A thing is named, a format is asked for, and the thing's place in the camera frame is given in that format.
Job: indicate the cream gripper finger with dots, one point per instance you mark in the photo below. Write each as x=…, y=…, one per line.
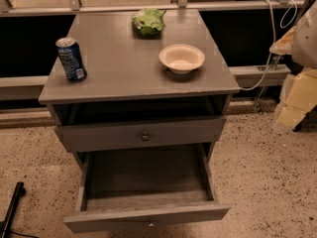
x=283, y=46
x=297, y=98

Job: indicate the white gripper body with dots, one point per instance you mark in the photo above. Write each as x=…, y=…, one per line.
x=305, y=44

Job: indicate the blue pepsi can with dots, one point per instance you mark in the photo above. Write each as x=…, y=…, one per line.
x=69, y=54

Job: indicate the closed grey drawer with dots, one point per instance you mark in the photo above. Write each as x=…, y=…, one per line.
x=127, y=135

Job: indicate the grey wooden drawer cabinet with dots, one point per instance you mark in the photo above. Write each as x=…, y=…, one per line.
x=126, y=82

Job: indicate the round drawer knob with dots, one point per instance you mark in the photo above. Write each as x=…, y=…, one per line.
x=145, y=137

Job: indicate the open grey drawer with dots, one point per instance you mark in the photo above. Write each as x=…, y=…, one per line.
x=146, y=187

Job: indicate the green chip bag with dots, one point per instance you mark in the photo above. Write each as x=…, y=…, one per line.
x=148, y=22

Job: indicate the black bar on floor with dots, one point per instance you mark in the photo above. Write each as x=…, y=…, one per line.
x=5, y=225

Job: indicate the metal railing frame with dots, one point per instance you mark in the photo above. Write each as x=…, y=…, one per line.
x=132, y=4

